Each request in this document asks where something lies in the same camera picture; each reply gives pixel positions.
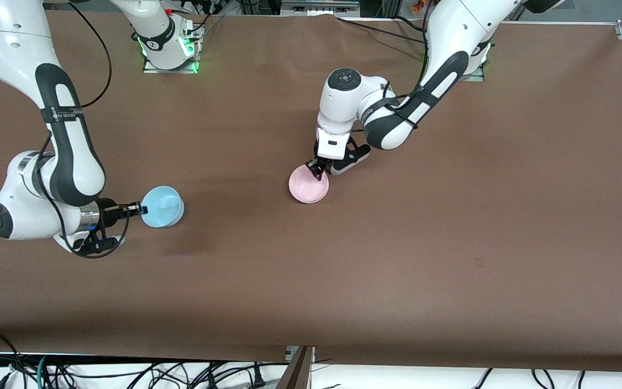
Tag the light blue bowl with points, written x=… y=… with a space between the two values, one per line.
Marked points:
x=165 y=208

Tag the brown paper table cover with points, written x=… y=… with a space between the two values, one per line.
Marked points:
x=397 y=302

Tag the pink bowl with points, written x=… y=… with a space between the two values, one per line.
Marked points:
x=305 y=186

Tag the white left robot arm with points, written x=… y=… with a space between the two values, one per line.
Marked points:
x=451 y=32

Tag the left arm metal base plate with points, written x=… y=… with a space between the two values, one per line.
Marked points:
x=478 y=79

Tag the aluminium frame post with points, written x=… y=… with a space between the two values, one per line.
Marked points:
x=297 y=373

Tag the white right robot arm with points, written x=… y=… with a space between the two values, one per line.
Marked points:
x=14 y=43

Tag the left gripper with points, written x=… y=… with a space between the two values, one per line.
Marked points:
x=319 y=164

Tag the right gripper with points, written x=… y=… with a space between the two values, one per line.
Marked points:
x=108 y=212

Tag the orange background object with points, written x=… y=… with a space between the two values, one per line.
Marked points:
x=418 y=5

